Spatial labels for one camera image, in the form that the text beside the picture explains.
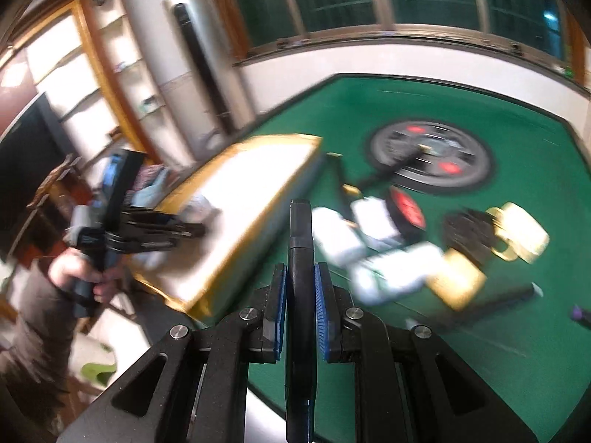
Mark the black cooling fan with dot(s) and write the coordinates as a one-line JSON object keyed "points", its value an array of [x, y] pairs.
{"points": [[472, 233]]}

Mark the white pill bottle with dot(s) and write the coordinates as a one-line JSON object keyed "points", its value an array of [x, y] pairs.
{"points": [[392, 275]]}

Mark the cream earbud case with ring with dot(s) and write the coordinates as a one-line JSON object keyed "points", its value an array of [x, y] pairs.
{"points": [[522, 234]]}

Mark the black marker grey cap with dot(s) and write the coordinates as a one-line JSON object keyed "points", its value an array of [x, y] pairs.
{"points": [[477, 311]]}

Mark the white power adapter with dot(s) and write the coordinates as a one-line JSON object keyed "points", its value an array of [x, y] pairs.
{"points": [[375, 224]]}

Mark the yellow round sponge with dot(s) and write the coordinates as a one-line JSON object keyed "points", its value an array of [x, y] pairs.
{"points": [[456, 280]]}

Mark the black television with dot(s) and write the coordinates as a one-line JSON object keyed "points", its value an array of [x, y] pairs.
{"points": [[34, 144]]}

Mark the person left hand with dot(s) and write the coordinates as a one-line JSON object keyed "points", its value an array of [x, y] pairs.
{"points": [[71, 264]]}

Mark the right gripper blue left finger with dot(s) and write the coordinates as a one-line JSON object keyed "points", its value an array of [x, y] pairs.
{"points": [[273, 315]]}

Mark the person left forearm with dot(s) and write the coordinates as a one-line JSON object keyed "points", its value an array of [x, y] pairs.
{"points": [[34, 369]]}

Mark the yellow cardboard box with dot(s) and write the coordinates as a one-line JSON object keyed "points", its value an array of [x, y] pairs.
{"points": [[249, 186]]}

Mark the white bottle red label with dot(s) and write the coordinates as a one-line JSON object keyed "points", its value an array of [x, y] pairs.
{"points": [[333, 236]]}

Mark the black electrical tape roll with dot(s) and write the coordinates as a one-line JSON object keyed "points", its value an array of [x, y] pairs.
{"points": [[406, 215]]}

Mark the black marker on centre panel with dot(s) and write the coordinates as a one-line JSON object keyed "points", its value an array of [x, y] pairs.
{"points": [[387, 171]]}

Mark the black marker yellow caps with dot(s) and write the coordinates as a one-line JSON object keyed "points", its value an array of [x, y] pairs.
{"points": [[339, 168]]}

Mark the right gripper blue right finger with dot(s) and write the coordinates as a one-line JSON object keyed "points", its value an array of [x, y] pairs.
{"points": [[327, 315]]}

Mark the round grey table centre panel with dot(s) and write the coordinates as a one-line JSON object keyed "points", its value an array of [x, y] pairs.
{"points": [[454, 160]]}

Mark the standing air conditioner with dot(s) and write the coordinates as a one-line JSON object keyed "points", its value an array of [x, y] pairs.
{"points": [[209, 99]]}

